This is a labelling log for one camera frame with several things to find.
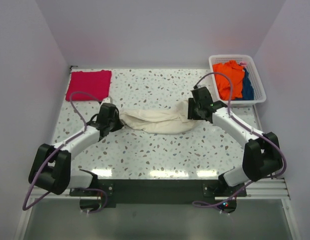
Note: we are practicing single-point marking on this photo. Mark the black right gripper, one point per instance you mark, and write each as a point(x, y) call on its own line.
point(190, 111)

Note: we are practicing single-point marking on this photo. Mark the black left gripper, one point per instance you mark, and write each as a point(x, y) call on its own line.
point(118, 126)

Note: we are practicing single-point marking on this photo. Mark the cream white t-shirt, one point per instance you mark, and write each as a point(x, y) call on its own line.
point(166, 121)

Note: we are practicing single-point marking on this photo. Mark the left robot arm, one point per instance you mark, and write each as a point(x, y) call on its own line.
point(51, 169)

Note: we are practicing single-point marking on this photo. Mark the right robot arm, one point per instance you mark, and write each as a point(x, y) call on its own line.
point(262, 156)

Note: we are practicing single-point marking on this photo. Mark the folded red t-shirt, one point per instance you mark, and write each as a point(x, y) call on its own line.
point(95, 83)

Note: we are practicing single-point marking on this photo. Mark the white plastic laundry basket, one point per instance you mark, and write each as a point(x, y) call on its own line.
point(259, 93)

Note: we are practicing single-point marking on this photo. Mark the blue t-shirt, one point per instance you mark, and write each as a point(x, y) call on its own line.
point(247, 88)

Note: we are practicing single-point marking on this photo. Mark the orange t-shirt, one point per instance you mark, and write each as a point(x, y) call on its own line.
point(235, 73)

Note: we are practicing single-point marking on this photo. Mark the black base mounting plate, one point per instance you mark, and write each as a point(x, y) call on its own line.
point(155, 191)

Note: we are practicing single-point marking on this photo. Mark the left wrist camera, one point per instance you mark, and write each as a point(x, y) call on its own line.
point(107, 100)

